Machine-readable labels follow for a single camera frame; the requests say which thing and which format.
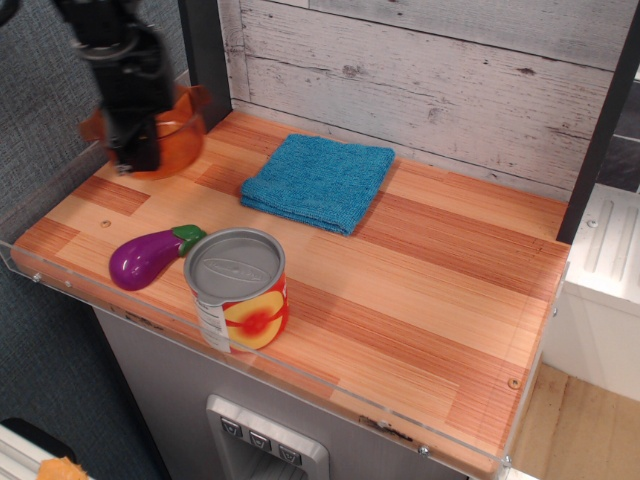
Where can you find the dark vertical post right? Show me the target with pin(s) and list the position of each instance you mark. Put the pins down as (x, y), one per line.
(611, 111)

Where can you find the red peach can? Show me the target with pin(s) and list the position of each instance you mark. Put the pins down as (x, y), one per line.
(238, 281)

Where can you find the grey cabinet front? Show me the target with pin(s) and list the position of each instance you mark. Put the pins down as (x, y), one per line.
(172, 383)

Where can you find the white ridged appliance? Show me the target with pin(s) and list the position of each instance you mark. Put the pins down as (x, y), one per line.
(593, 333)

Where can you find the dark vertical post left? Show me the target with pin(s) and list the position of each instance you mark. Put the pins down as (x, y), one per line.
(204, 47)

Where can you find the blue folded cloth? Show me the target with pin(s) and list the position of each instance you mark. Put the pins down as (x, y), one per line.
(319, 182)

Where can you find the silver dispenser panel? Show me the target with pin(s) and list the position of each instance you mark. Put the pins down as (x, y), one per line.
(265, 442)

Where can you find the purple toy eggplant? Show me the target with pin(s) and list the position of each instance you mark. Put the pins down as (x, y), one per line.
(137, 263)

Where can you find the orange transparent measuring cup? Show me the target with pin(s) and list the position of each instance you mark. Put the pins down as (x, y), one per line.
(180, 136)

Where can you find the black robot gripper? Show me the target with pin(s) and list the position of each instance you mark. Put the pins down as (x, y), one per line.
(132, 69)

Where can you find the dark vertical post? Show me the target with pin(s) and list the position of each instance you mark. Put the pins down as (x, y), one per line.
(204, 47)
(611, 111)

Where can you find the clear acrylic edge guard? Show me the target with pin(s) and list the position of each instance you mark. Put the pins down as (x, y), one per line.
(431, 350)

